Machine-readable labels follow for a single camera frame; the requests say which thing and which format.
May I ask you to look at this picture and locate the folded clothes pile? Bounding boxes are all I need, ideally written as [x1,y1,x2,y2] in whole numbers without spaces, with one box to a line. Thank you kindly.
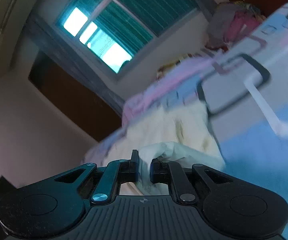
[205,1,266,51]

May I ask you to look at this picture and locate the pink blanket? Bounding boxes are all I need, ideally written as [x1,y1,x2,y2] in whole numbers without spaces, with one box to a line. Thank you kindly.
[122,56,216,127]

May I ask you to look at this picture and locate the window with teal curtain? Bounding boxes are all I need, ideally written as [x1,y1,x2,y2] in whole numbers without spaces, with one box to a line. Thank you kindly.
[56,0,200,80]

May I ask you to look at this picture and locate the brown wooden door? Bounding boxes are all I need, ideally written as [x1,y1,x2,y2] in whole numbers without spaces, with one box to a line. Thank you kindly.
[28,51,122,141]

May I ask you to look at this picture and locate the left grey curtain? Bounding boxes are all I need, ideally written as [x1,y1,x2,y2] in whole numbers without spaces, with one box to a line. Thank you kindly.
[23,13,124,116]

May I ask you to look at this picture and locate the patterned bed sheet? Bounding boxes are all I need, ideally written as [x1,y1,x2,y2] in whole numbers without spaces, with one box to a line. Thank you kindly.
[84,0,288,240]

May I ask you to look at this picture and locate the yellow patterned pillow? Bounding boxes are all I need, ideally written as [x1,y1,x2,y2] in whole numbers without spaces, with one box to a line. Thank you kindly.
[156,59,186,80]

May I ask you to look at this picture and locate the cream quilted puffer jacket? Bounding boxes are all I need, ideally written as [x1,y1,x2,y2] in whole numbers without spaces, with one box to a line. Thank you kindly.
[112,101,225,195]

